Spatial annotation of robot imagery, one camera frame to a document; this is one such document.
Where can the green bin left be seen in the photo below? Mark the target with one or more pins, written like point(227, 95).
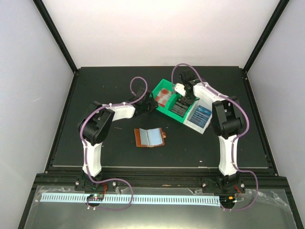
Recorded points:
point(163, 84)

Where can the blue credit card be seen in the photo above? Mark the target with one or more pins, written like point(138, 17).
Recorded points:
point(200, 116)

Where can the green bin middle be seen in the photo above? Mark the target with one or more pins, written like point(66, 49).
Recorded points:
point(183, 99)

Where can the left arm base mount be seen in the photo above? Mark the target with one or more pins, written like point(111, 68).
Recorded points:
point(87, 186)

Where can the green bin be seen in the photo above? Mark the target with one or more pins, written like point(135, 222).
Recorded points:
point(183, 99)
point(163, 84)

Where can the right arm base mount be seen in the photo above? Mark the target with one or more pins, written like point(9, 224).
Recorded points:
point(217, 185)

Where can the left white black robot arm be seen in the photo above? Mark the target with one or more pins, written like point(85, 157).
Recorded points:
point(95, 125)

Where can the brown leather card holder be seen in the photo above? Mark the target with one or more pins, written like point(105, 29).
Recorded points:
point(149, 138)

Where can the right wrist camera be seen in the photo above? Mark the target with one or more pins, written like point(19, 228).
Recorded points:
point(179, 88)

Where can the black aluminium frame rail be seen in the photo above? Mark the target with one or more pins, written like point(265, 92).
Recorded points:
point(150, 177)

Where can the white slotted cable duct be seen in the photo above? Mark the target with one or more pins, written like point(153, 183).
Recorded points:
point(126, 199)

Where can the white bin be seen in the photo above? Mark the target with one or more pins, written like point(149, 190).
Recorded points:
point(193, 126)

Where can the red patterned card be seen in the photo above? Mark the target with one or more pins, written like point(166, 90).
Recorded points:
point(163, 97)

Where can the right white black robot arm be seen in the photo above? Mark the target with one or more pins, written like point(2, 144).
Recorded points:
point(229, 121)

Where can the black credit card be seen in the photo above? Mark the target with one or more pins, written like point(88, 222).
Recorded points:
point(180, 108)

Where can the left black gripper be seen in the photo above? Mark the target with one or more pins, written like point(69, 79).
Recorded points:
point(154, 105)

